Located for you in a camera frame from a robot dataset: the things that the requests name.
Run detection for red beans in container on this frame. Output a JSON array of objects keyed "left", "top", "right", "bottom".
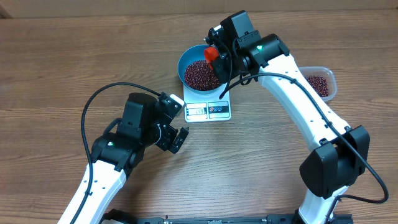
[{"left": 305, "top": 76, "right": 329, "bottom": 97}]

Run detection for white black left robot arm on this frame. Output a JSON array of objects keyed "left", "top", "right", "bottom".
[{"left": 59, "top": 93, "right": 189, "bottom": 223}]

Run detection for red beans in bowl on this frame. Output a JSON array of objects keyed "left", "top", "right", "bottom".
[{"left": 184, "top": 60, "right": 221, "bottom": 91}]

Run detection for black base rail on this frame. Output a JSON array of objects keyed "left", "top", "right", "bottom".
[{"left": 99, "top": 209, "right": 304, "bottom": 224}]

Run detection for red plastic measuring scoop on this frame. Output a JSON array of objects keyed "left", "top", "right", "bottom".
[{"left": 204, "top": 47, "right": 220, "bottom": 69}]

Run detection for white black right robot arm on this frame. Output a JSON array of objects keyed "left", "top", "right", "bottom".
[{"left": 205, "top": 11, "right": 370, "bottom": 223}]

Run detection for white digital kitchen scale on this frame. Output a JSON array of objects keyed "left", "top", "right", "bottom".
[{"left": 183, "top": 84, "right": 232, "bottom": 123}]

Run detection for clear plastic food container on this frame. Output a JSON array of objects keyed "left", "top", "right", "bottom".
[{"left": 299, "top": 67, "right": 338, "bottom": 101}]

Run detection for blue bowl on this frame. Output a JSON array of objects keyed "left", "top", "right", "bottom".
[{"left": 177, "top": 45, "right": 209, "bottom": 86}]

